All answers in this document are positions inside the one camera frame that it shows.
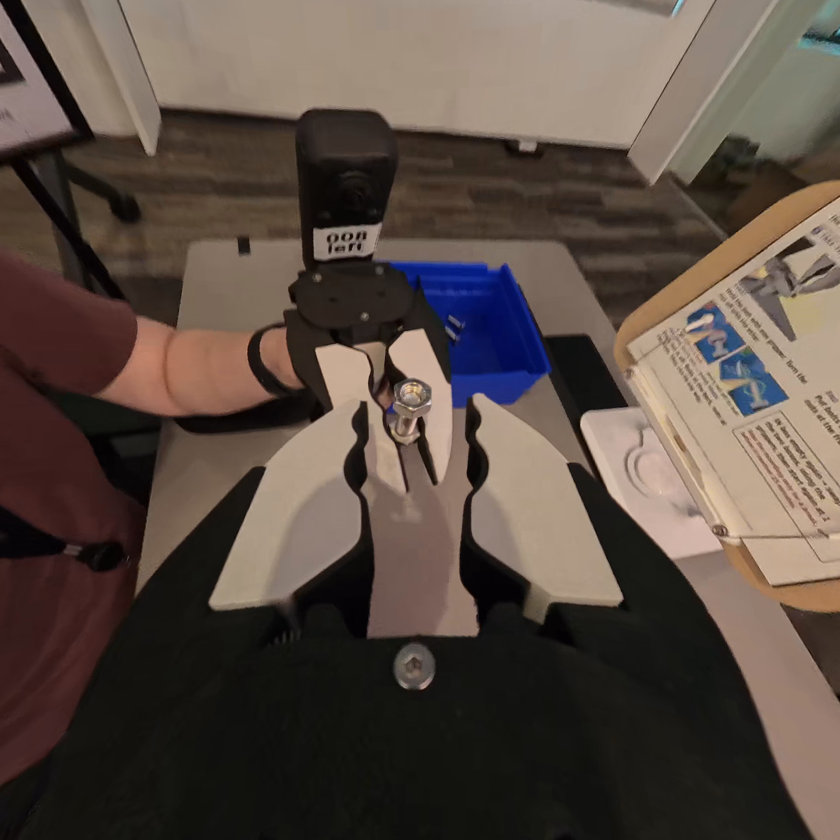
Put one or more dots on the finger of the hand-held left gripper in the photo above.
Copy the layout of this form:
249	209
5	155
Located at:
433	367
348	374

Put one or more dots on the silver hex nut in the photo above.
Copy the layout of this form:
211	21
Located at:
403	438

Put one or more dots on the blue plastic bin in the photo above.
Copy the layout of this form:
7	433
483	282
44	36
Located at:
499	367

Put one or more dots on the black desk mat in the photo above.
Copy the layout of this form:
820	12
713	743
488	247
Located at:
584	374

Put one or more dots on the small black floor device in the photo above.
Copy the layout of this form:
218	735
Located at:
525	148

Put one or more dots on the wooden document stand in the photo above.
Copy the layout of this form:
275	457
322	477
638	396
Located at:
610	459

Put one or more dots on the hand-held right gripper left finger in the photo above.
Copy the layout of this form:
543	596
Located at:
295	518

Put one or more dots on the printed paper sheet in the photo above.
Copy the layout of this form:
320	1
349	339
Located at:
754	394

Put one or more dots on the black framed marker sign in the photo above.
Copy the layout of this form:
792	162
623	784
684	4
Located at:
26	111

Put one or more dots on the person's left forearm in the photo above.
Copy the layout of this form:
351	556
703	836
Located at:
197	367

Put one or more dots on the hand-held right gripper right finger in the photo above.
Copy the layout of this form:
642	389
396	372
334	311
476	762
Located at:
544	518

